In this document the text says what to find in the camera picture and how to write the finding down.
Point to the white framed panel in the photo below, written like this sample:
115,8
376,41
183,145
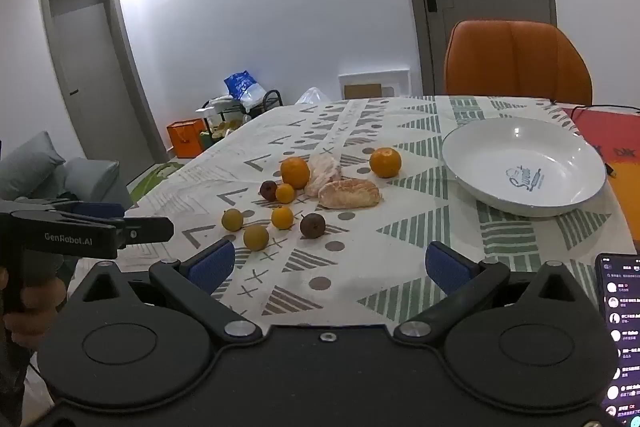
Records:
372,82

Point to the small orange kumquat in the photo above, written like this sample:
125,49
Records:
282,217
285,193

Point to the black metal rack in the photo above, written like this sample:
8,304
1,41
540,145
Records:
265,104

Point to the white ceramic bowl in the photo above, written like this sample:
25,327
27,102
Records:
550,157

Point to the grey sofa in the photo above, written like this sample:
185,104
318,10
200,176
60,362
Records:
95,179

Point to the white plastic bag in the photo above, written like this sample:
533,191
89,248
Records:
312,97

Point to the orange paper bag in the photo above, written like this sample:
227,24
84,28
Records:
185,137

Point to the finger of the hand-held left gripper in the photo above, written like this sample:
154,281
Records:
147,229
100,209

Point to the grey cushion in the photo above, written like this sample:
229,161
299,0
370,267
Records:
27,167

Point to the orange leather chair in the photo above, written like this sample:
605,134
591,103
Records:
515,62

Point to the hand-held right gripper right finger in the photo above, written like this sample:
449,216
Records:
446,268

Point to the dark brown fruit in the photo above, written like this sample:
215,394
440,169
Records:
312,225
268,190

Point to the green floor mat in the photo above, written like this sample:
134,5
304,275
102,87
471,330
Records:
150,182

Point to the small yellow-green fruit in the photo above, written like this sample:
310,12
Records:
232,219
256,237

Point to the red and orange mat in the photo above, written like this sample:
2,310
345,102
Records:
617,137

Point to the blue plastic bag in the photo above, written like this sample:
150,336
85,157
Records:
242,87

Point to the black smartphone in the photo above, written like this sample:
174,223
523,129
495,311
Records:
620,332

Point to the large orange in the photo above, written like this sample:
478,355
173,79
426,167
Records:
295,172
385,162

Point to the person's left hand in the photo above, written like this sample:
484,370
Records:
35,307

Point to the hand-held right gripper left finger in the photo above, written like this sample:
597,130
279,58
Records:
212,266

